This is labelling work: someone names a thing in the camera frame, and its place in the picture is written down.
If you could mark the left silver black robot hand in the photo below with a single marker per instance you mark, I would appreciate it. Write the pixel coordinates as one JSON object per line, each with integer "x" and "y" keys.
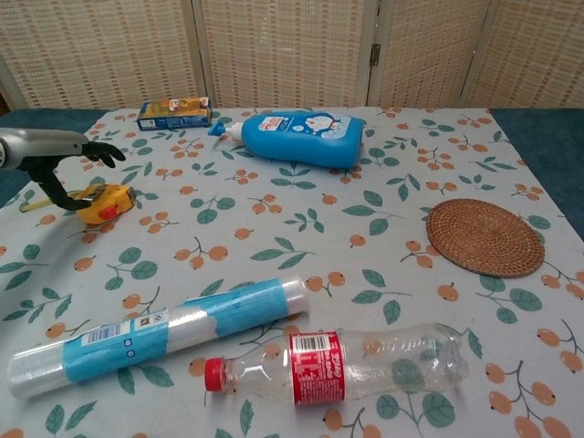
{"x": 41, "y": 146}

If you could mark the yellow tape measure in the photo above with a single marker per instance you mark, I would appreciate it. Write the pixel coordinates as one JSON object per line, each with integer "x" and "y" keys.
{"x": 109, "y": 201}

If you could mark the orange and blue carton box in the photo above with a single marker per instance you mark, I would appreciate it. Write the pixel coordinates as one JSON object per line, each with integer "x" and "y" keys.
{"x": 175, "y": 114}

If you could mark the plastic wrap roll blue label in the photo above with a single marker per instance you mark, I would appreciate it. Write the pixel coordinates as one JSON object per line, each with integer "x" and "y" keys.
{"x": 150, "y": 337}

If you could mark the bamboo folding screen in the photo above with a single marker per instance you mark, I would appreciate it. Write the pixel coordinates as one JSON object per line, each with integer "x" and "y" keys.
{"x": 283, "y": 50}

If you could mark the blue pump bottle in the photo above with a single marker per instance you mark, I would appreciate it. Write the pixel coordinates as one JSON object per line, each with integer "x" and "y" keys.
{"x": 301, "y": 137}

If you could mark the floral print tablecloth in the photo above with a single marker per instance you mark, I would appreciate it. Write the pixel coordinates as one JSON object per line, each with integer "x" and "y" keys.
{"x": 296, "y": 237}

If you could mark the clear plastic bottle red label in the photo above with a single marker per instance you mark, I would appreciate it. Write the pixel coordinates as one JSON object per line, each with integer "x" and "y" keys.
{"x": 319, "y": 367}

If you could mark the round woven rattan coaster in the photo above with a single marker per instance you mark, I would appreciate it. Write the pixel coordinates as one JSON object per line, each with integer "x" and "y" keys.
{"x": 486, "y": 237}

